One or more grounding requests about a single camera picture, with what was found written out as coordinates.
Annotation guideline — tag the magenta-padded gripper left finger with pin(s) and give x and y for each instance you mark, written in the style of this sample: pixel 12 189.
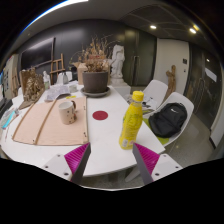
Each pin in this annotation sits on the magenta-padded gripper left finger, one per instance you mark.
pixel 76 159

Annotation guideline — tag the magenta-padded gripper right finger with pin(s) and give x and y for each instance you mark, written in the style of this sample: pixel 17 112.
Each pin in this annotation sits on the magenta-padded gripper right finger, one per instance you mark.
pixel 147 159

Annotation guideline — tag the yellow drink bottle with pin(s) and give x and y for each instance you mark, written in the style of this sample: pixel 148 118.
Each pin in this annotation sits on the yellow drink bottle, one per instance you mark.
pixel 131 123

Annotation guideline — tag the green seat cushion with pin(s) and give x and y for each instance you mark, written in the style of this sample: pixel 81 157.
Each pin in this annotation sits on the green seat cushion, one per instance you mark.
pixel 163 140

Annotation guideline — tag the light plywood board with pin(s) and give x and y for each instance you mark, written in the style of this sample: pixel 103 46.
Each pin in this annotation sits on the light plywood board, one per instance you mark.
pixel 56 131

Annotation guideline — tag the black backpack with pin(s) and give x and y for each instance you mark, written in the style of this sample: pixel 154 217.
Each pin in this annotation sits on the black backpack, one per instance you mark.
pixel 168 120

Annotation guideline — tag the beige dotted cup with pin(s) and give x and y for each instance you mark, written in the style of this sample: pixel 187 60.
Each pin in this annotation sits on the beige dotted cup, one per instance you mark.
pixel 66 114

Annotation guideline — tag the flat round red coaster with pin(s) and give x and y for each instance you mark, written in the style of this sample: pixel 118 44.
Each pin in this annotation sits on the flat round red coaster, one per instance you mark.
pixel 100 115

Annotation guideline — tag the loose papers pile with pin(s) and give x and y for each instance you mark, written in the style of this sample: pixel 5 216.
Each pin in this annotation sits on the loose papers pile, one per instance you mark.
pixel 148 103

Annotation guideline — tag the small yellow flat item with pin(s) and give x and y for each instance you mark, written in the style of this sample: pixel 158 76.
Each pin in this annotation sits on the small yellow flat item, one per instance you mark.
pixel 70 97

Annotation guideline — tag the white shell chair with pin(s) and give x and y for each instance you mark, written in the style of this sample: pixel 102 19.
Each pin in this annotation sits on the white shell chair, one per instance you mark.
pixel 156 89
pixel 185 103

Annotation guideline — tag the dark round plant saucer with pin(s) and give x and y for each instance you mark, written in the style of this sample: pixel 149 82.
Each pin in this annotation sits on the dark round plant saucer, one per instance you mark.
pixel 96 94

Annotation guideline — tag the printed paper sheets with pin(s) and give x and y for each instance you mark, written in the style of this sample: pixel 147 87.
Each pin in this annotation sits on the printed paper sheets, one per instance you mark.
pixel 56 92

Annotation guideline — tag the small pale jar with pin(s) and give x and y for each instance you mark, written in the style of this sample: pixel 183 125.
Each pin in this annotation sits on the small pale jar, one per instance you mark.
pixel 73 88

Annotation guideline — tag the dried plant in dark pot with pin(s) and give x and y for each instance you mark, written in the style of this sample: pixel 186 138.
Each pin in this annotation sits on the dried plant in dark pot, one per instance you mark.
pixel 95 81

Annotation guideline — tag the dark spray bottle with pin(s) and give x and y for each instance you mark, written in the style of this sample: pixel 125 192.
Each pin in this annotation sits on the dark spray bottle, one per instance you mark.
pixel 65 78

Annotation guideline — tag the standing wooden figure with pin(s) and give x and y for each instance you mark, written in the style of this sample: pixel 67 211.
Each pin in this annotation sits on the standing wooden figure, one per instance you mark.
pixel 171 80

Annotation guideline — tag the white pump bottle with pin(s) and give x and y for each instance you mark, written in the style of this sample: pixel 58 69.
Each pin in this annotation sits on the white pump bottle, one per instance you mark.
pixel 46 80

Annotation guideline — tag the brown cardboard box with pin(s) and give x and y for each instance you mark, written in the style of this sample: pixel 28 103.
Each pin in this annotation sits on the brown cardboard box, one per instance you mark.
pixel 81 71

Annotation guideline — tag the wooden easel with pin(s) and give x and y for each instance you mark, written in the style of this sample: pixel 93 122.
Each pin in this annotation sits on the wooden easel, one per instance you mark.
pixel 57 65

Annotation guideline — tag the white plaster statue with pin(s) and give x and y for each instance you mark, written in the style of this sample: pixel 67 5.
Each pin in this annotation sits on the white plaster statue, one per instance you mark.
pixel 117 63

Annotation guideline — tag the recessed ceiling light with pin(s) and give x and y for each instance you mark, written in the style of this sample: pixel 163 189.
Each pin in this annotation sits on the recessed ceiling light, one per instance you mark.
pixel 153 27
pixel 192 30

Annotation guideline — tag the dark wall screen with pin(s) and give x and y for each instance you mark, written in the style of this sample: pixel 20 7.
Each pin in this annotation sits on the dark wall screen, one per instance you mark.
pixel 38 53

